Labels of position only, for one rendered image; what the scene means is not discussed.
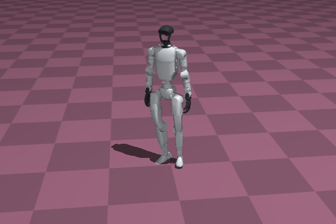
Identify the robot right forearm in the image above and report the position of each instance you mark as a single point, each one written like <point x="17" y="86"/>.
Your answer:
<point x="149" y="81"/>

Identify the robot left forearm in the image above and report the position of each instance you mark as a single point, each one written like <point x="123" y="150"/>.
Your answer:
<point x="187" y="86"/>

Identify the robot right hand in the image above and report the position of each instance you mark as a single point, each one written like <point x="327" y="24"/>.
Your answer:
<point x="147" y="97"/>

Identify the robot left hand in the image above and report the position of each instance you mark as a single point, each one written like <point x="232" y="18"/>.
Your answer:
<point x="188" y="103"/>

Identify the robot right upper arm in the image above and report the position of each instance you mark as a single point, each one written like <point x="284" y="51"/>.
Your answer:
<point x="150" y="69"/>

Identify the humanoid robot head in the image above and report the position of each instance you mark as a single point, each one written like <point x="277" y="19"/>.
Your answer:
<point x="166" y="30"/>

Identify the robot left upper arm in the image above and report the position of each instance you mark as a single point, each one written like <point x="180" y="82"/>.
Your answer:
<point x="181" y="55"/>

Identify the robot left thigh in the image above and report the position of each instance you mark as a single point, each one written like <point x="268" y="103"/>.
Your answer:
<point x="177" y="112"/>

